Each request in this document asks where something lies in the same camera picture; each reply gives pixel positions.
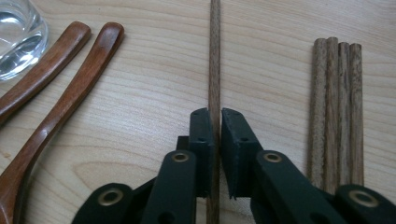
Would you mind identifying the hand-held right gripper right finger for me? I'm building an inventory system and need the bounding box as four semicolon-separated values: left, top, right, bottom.
219;107;264;200

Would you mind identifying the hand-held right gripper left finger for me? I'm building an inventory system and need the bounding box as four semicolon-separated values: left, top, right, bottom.
189;107;215;198

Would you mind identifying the reddish brown wooden spoon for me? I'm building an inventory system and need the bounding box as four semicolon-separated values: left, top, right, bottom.
0;21;92;125
0;21;125;224

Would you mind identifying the clear drinking glass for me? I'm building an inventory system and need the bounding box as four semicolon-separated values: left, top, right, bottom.
0;0;50;82

